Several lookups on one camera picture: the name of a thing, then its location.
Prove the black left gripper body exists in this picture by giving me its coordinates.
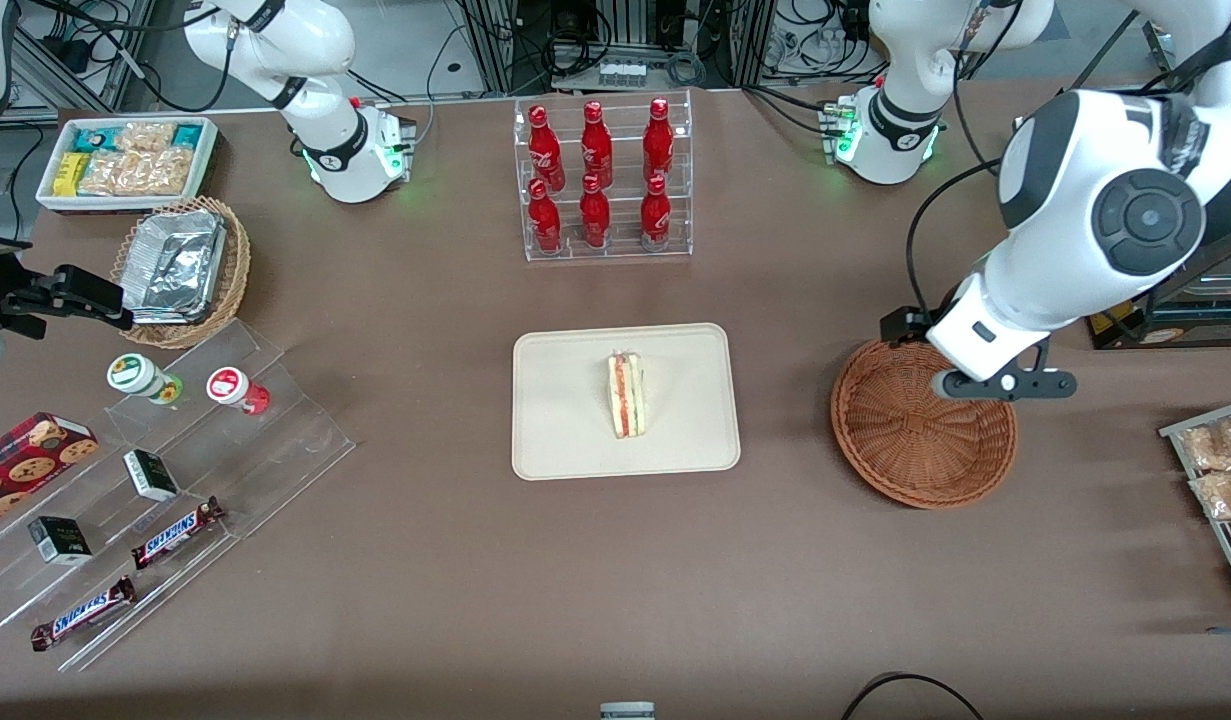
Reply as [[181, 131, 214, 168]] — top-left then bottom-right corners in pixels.
[[880, 308, 938, 347]]

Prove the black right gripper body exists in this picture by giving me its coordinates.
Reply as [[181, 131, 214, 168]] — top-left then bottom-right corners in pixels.
[[0, 265, 134, 339]]

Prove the triangular sandwich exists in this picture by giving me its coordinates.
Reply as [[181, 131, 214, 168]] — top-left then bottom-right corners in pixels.
[[606, 349, 647, 439]]

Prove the aluminium foil tray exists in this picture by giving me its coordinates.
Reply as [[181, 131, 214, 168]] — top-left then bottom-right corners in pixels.
[[123, 208, 228, 326]]

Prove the brown wicker basket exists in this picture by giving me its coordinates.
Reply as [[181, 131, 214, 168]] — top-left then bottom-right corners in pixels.
[[830, 338, 1019, 510]]

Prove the light wicker basket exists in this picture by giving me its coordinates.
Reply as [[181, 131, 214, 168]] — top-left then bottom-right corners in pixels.
[[110, 196, 251, 349]]

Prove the tray of packaged snacks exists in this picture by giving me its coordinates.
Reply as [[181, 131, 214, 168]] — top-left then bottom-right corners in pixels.
[[1160, 398, 1231, 611]]

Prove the beige plastic tray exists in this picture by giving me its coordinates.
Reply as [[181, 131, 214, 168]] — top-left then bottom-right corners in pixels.
[[512, 322, 742, 482]]

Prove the green lid cup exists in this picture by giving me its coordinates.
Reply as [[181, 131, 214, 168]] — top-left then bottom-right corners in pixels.
[[107, 353, 184, 406]]

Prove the clear bag of nuts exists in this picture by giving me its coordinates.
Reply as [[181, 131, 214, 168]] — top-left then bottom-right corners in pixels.
[[135, 145, 194, 196], [115, 122, 176, 156], [78, 150, 141, 196]]

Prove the red lid cup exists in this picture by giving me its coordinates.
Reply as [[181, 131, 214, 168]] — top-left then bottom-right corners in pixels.
[[206, 367, 271, 417]]

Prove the red cookie box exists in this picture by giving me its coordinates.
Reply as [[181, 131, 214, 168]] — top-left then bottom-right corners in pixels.
[[0, 412, 99, 531]]

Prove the white snack bin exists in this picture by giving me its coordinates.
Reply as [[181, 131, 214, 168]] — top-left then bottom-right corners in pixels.
[[37, 117, 219, 214]]

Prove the small black box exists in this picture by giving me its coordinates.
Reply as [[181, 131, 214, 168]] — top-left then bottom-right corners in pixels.
[[27, 516, 93, 566], [123, 449, 180, 502]]

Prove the clear acrylic stepped shelf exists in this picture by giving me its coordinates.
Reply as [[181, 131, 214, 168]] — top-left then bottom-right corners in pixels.
[[0, 318, 356, 673]]

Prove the snickers bar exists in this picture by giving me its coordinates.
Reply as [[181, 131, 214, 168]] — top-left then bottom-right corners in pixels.
[[131, 497, 226, 571], [30, 576, 137, 652]]

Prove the black food warmer machine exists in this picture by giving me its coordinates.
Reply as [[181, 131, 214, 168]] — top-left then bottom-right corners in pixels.
[[1085, 230, 1231, 351]]

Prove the red cola bottle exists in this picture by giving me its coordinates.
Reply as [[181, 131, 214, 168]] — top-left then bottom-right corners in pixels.
[[642, 97, 675, 183], [579, 174, 612, 248], [527, 179, 563, 254], [580, 100, 614, 189], [640, 176, 672, 249], [528, 105, 566, 191]]

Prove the clear acrylic bottle rack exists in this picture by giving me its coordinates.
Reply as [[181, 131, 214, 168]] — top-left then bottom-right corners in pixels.
[[513, 90, 694, 263]]

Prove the clear bag of snacks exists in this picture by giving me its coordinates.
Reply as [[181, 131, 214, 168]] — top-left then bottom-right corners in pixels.
[[1190, 468, 1231, 521], [1180, 415, 1231, 471]]

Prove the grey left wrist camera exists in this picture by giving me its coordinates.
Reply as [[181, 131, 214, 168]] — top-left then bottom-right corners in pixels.
[[933, 368, 1078, 403]]

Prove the black floor cable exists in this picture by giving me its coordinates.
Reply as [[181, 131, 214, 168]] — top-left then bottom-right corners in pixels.
[[840, 672, 986, 720]]

